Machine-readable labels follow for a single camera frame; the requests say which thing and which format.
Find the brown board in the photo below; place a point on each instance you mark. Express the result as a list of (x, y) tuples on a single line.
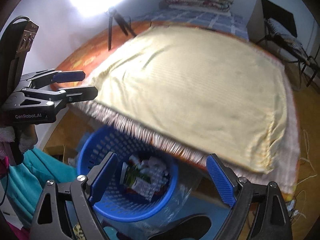
[(255, 22)]

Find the person's left hand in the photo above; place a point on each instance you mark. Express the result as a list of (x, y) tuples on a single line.
[(27, 140)]

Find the yellow striped cloth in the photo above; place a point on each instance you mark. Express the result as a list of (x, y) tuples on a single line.
[(187, 92)]

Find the teal clothing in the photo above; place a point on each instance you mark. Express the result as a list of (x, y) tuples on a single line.
[(32, 180)]

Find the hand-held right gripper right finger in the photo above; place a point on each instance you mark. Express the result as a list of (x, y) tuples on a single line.
[(220, 177)]

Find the red paper box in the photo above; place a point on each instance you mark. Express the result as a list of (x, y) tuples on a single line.
[(161, 189)]

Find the blue checkered bed sheet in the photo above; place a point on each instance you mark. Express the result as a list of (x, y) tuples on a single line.
[(220, 22)]

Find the striped cloth on chair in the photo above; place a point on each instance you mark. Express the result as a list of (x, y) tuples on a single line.
[(287, 38)]

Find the brown cardboard box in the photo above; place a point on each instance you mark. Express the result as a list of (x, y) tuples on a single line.
[(57, 152)]

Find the black folding chair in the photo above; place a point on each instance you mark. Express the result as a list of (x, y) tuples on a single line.
[(277, 12)]

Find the clear plastic bag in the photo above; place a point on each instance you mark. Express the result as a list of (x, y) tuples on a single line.
[(180, 200)]

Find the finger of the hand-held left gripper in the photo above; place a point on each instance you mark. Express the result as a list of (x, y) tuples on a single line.
[(70, 76), (80, 95)]

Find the green toothpaste tube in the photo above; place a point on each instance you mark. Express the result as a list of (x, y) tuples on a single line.
[(132, 175)]

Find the blue plastic basket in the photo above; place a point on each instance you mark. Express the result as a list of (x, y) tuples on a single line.
[(120, 205)]

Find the white tissue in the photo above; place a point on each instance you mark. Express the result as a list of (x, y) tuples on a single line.
[(155, 165)]

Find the black tripod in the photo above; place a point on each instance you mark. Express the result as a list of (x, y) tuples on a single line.
[(116, 17)]

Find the black shoe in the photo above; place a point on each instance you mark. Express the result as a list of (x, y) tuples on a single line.
[(180, 226)]

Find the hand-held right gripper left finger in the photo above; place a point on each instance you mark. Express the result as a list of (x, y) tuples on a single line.
[(105, 175)]

